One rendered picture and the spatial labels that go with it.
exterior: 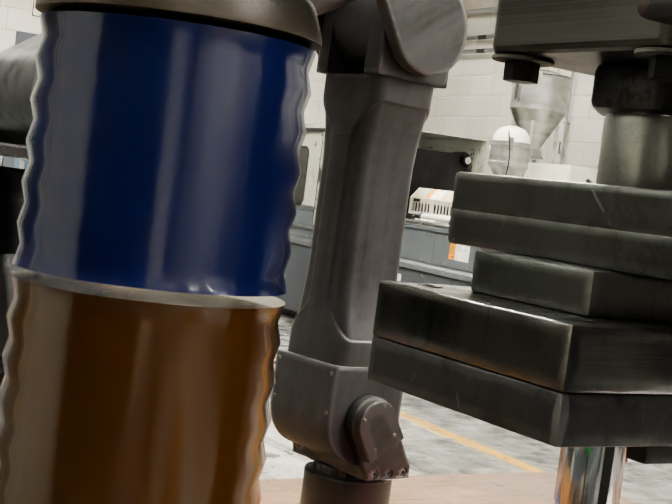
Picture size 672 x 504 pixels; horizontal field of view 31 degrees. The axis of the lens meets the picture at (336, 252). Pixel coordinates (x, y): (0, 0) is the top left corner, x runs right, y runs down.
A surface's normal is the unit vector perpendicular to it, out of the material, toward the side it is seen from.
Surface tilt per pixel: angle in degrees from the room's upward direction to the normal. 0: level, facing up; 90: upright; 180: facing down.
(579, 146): 90
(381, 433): 90
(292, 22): 71
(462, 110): 90
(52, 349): 104
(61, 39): 76
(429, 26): 90
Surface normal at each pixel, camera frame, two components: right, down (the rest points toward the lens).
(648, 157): -0.32, 0.01
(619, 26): -0.84, -0.07
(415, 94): 0.67, 0.12
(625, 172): -0.65, -0.04
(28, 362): -0.58, -0.28
